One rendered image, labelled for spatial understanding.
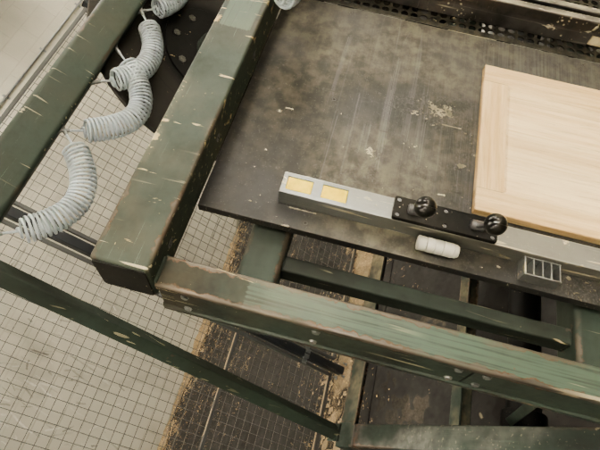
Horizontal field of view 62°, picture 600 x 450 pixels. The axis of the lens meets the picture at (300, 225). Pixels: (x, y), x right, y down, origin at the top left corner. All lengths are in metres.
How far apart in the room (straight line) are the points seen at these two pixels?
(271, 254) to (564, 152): 0.69
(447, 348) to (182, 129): 0.61
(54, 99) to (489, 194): 1.08
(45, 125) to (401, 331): 0.99
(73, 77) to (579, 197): 1.26
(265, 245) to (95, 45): 0.84
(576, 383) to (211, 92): 0.83
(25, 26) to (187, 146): 5.76
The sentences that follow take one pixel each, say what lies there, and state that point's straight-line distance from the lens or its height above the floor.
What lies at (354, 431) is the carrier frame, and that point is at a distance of 1.94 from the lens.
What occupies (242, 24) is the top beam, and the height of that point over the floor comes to 1.89.
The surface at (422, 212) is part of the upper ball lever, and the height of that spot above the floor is 1.55.
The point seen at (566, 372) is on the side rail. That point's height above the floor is 1.25.
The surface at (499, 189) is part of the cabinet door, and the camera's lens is 1.10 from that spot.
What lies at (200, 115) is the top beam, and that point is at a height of 1.89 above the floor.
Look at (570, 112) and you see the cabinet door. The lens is 1.34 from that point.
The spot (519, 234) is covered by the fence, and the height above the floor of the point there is 1.31.
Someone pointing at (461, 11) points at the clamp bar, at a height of 1.43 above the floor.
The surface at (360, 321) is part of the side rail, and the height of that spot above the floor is 1.54.
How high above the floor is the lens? 2.03
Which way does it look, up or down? 24 degrees down
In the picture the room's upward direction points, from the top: 58 degrees counter-clockwise
